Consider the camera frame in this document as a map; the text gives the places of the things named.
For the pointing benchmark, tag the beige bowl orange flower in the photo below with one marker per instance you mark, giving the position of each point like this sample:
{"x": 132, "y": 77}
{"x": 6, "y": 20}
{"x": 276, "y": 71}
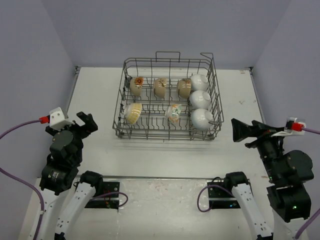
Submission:
{"x": 136, "y": 86}

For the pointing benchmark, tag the white bowl front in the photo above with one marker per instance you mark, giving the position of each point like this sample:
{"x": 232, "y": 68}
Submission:
{"x": 201, "y": 119}

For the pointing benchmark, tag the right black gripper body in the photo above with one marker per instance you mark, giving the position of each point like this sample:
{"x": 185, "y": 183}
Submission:
{"x": 268, "y": 145}

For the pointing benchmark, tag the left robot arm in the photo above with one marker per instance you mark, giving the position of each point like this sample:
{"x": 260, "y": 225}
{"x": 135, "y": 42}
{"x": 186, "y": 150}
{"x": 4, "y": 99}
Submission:
{"x": 62, "y": 163}

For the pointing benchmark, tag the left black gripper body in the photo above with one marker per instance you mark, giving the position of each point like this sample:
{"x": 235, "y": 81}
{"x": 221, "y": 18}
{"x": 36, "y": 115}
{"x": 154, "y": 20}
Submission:
{"x": 78, "y": 133}

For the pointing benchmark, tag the yellow checked bowl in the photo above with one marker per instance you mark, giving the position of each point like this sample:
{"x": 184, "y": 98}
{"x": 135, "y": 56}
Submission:
{"x": 132, "y": 113}

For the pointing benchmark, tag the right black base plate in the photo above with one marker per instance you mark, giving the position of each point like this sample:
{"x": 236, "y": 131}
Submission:
{"x": 219, "y": 199}

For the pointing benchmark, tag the white bowl rear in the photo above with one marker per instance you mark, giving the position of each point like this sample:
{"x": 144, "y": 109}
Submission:
{"x": 199, "y": 82}

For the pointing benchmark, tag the beige bowl colourful leaves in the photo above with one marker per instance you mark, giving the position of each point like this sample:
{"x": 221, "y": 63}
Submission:
{"x": 183, "y": 88}

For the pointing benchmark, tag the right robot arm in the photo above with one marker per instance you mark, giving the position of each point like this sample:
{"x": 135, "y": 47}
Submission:
{"x": 287, "y": 174}

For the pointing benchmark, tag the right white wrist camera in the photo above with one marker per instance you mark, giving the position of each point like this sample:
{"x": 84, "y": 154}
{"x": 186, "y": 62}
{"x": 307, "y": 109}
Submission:
{"x": 293, "y": 127}

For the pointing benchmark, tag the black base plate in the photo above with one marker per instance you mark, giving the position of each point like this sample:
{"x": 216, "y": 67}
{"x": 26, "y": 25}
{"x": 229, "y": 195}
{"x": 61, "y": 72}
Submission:
{"x": 219, "y": 199}
{"x": 106, "y": 202}

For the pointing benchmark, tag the beige bowl small flowers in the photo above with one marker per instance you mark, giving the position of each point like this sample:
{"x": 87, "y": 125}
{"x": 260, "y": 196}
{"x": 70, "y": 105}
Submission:
{"x": 160, "y": 86}

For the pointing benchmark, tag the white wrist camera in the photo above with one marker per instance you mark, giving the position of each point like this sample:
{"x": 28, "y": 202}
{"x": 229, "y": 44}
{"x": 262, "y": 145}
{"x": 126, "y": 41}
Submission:
{"x": 293, "y": 127}
{"x": 58, "y": 119}

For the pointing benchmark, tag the green floral bowl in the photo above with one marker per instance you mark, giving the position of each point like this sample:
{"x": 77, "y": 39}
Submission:
{"x": 173, "y": 113}

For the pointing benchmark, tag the white bowl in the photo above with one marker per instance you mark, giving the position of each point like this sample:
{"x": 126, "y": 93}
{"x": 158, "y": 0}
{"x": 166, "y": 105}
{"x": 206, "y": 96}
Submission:
{"x": 199, "y": 82}
{"x": 201, "y": 119}
{"x": 200, "y": 99}

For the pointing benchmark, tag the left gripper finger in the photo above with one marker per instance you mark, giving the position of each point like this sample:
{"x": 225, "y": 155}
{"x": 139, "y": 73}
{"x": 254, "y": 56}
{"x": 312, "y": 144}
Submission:
{"x": 89, "y": 127}
{"x": 86, "y": 118}

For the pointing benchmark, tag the grey wire dish rack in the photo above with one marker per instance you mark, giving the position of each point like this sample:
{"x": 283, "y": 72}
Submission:
{"x": 152, "y": 123}

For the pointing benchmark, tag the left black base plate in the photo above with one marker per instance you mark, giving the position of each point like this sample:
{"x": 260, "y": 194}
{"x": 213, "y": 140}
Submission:
{"x": 106, "y": 202}

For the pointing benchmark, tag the white bowl middle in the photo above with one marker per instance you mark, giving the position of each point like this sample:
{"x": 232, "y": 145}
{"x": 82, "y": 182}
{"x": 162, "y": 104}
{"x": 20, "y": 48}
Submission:
{"x": 200, "y": 99}

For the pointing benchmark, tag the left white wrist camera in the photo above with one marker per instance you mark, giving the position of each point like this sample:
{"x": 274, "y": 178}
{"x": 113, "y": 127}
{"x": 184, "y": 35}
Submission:
{"x": 58, "y": 119}

